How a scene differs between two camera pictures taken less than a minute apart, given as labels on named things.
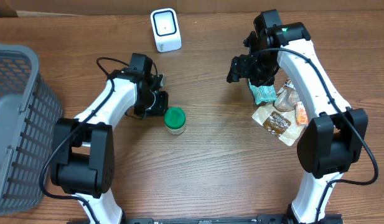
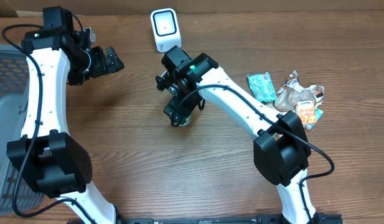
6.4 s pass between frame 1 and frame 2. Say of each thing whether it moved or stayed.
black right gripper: moved
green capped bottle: moved
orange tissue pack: stayed
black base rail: stayed
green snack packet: stayed
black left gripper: moved
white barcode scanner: stayed
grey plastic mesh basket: stayed
